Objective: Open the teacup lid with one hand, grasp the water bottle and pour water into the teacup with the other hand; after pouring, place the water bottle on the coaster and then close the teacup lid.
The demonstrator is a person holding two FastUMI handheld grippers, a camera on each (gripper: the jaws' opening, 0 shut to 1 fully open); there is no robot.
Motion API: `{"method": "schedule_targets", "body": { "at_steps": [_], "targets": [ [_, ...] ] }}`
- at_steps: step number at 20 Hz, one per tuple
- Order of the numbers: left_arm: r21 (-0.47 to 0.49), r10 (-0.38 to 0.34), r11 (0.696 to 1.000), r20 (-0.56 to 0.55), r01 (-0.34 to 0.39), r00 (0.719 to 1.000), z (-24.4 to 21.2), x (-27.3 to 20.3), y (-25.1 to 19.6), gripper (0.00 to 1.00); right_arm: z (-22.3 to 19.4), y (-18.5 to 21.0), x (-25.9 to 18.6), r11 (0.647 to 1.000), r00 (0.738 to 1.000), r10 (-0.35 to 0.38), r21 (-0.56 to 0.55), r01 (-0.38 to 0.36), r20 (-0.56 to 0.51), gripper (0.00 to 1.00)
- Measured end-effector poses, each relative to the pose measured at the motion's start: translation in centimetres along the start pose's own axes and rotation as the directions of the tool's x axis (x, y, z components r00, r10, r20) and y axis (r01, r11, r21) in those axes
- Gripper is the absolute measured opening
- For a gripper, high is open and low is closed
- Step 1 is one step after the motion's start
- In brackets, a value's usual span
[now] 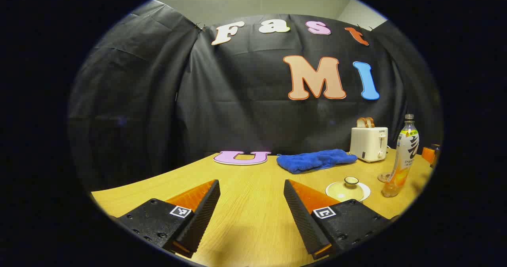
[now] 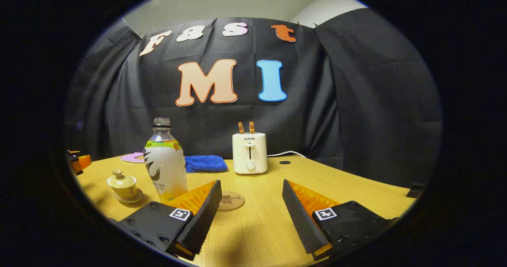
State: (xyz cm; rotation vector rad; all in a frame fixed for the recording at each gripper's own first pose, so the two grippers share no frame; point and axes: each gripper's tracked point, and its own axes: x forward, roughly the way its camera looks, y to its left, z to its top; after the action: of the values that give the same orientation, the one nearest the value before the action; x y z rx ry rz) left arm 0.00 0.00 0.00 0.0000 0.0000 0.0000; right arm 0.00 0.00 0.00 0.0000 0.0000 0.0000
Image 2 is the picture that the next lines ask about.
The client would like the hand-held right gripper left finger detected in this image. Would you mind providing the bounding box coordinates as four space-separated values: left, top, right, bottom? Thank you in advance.
109 180 223 261

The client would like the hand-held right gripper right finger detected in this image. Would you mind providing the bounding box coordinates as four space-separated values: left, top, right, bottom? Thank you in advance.
282 179 398 261

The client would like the round wooden coaster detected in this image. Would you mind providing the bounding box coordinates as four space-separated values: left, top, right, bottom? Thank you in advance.
217 191 245 211

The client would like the clear plastic water bottle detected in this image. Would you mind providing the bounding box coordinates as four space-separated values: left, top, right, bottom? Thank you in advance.
143 118 188 203

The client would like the pink letter cutout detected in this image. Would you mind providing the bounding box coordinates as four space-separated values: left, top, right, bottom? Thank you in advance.
120 152 145 164

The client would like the blue towel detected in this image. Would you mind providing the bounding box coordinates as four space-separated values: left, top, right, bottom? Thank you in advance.
184 155 228 173

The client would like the cream ceramic saucer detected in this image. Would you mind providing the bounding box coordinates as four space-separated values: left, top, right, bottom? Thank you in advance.
113 189 144 204

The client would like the white toaster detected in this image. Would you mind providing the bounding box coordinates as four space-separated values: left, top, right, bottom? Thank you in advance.
232 132 268 175

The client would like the black backdrop cloth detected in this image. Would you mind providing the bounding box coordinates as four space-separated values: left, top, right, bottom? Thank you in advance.
65 8 442 188

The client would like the white power cable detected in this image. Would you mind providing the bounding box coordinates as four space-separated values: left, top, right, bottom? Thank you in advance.
267 151 307 159

